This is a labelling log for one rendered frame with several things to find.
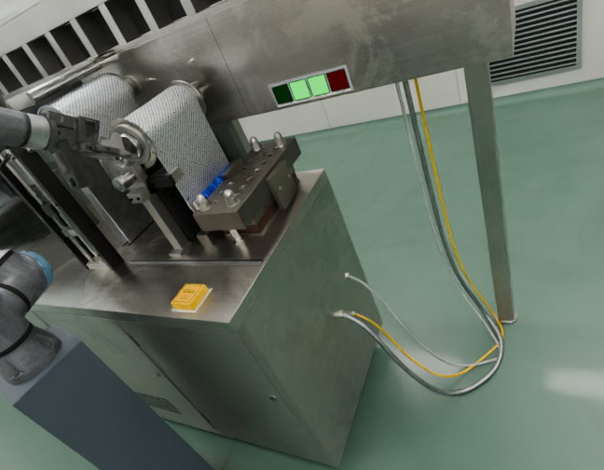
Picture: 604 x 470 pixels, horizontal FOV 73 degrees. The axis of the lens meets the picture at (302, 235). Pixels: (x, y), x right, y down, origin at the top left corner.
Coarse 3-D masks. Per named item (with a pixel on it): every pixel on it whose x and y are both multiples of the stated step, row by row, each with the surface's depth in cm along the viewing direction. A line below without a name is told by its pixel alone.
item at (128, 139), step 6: (126, 132) 107; (126, 138) 106; (132, 138) 106; (126, 144) 108; (132, 144) 106; (138, 144) 107; (126, 150) 109; (132, 150) 108; (138, 150) 107; (132, 156) 110; (138, 156) 109
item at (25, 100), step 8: (104, 56) 130; (80, 64) 127; (88, 64) 125; (72, 72) 121; (80, 72) 131; (48, 80) 119; (56, 80) 117; (64, 80) 126; (40, 88) 113; (48, 88) 115; (16, 96) 111; (24, 96) 109; (32, 96) 111; (16, 104) 113; (24, 104) 112; (32, 104) 111
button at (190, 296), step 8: (184, 288) 106; (192, 288) 105; (200, 288) 104; (176, 296) 105; (184, 296) 104; (192, 296) 102; (200, 296) 103; (176, 304) 102; (184, 304) 101; (192, 304) 101
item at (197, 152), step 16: (192, 128) 121; (208, 128) 126; (176, 144) 115; (192, 144) 120; (208, 144) 126; (160, 160) 110; (176, 160) 115; (192, 160) 120; (208, 160) 126; (224, 160) 132; (192, 176) 120; (208, 176) 126; (192, 192) 120; (192, 208) 119
